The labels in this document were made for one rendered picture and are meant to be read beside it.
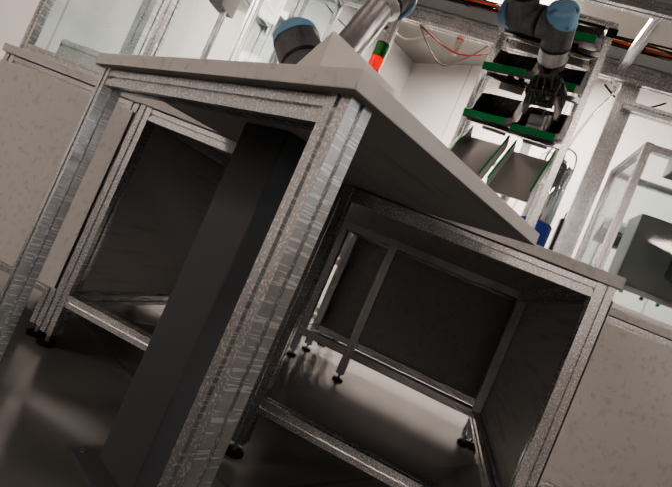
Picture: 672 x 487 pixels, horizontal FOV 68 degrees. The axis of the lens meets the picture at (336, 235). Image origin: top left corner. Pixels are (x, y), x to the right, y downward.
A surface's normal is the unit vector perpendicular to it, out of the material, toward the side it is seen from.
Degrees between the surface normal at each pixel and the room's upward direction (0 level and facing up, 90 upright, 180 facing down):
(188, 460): 90
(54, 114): 90
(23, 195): 90
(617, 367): 90
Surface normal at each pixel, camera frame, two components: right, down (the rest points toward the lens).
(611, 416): -0.22, -0.13
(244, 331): -0.61, -0.29
